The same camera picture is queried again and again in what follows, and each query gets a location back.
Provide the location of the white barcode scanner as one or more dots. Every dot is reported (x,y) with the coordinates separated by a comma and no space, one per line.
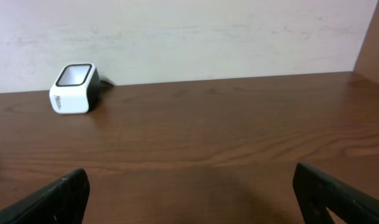
(78,89)

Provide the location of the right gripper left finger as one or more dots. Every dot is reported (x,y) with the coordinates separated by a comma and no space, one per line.
(62,201)

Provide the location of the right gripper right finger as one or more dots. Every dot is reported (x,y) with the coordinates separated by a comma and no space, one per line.
(318,193)

